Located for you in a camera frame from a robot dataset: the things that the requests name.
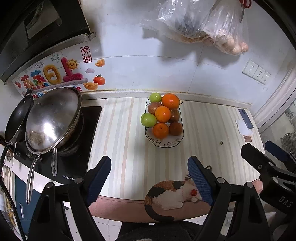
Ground striped cat print tablecloth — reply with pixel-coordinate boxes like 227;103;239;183
87;97;266;223

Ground colourful festive wall sticker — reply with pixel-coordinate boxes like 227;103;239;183
13;53;89;98

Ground white wall outlet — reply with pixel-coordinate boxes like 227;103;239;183
252;66;266;82
242;59;259;77
260;72;272;85

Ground black cable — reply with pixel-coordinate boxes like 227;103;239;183
0;142;26;241

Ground small orange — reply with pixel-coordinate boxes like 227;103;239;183
155;106;171;123
153;123;169;139

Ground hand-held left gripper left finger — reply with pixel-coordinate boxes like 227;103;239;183
28;156;112;241

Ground tangerine wall sticker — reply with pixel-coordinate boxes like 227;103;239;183
93;74;106;86

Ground blue phone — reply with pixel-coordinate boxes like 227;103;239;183
239;108;253;129

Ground white paper sheet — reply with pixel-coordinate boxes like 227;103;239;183
236;120;252;136

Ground red stamp wall sticker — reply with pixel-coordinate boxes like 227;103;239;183
80;46;93;63

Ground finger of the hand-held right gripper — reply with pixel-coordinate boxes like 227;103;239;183
265;140;291;164
240;143;279;173

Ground white door frame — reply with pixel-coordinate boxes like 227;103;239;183
251;53;296;130

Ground black range hood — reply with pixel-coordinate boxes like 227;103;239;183
0;0;96;82

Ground blue kitchen cabinet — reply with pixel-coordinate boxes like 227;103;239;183
14;173;67;220

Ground red handled scissors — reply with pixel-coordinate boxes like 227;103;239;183
239;0;252;24

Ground steel wok lid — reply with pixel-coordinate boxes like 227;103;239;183
25;87;82;154

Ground red brown apple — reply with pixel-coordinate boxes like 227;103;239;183
169;122;183;136
148;102;162;114
168;109;180;124

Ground black glass cooktop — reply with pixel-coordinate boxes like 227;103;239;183
13;106;102;183

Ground steel wok with handle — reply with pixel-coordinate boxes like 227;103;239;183
25;109;85;204

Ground black frying pan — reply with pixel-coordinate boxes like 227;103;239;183
0;93;35;153

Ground green apple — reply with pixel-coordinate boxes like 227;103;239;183
149;92;162;103
141;113;157;127

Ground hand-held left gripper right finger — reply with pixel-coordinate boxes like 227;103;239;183
187;156;271;241

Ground white mug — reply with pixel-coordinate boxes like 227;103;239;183
4;151;15;168

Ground clear bag of eggs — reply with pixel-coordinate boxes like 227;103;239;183
201;0;249;55

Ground oval patterned ceramic plate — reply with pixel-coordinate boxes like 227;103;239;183
145;97;184;148

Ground large orange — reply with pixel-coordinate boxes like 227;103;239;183
161;93;180;110

